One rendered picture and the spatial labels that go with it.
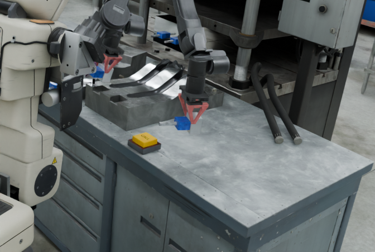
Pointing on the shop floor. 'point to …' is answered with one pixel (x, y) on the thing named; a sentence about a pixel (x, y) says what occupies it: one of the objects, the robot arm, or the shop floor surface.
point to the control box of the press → (320, 22)
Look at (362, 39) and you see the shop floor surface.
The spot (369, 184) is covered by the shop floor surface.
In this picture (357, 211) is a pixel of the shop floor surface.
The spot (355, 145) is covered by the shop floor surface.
